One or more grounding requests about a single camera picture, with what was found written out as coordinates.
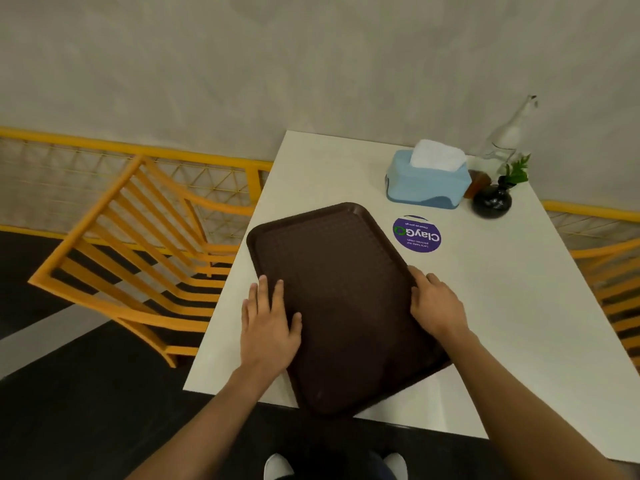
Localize person's left hand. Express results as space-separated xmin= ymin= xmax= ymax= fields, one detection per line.
xmin=240 ymin=275 xmax=304 ymax=383

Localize person's right hand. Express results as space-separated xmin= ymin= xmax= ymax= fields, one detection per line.
xmin=407 ymin=265 xmax=472 ymax=346

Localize dark brown plastic tray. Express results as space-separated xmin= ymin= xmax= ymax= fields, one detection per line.
xmin=246 ymin=202 xmax=453 ymax=419

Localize person's right forearm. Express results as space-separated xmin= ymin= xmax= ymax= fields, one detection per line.
xmin=442 ymin=329 xmax=628 ymax=480

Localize person's left forearm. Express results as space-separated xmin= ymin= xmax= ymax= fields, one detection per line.
xmin=126 ymin=364 xmax=290 ymax=480

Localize round purple sticker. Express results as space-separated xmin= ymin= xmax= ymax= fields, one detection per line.
xmin=392 ymin=215 xmax=443 ymax=254

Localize blue tissue box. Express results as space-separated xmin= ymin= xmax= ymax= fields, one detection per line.
xmin=384 ymin=149 xmax=473 ymax=210

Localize black round vase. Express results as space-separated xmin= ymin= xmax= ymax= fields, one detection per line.
xmin=471 ymin=184 xmax=513 ymax=219

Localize white tissue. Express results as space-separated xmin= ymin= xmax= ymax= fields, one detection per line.
xmin=409 ymin=139 xmax=467 ymax=173

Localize green plant sprig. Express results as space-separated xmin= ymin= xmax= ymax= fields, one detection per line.
xmin=497 ymin=154 xmax=531 ymax=189

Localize white shoe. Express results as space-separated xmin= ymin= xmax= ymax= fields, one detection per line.
xmin=263 ymin=453 xmax=296 ymax=480
xmin=382 ymin=452 xmax=410 ymax=480

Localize dark blue trousers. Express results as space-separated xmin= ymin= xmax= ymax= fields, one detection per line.
xmin=280 ymin=447 xmax=398 ymax=480

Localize yellow slatted chair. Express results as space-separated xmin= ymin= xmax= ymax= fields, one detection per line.
xmin=569 ymin=239 xmax=640 ymax=371
xmin=27 ymin=154 xmax=257 ymax=369

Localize clear glass bottle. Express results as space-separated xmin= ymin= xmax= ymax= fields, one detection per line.
xmin=475 ymin=94 xmax=539 ymax=176

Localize yellow mesh railing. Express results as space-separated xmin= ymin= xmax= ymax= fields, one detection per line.
xmin=541 ymin=199 xmax=640 ymax=251
xmin=0 ymin=127 xmax=274 ymax=256

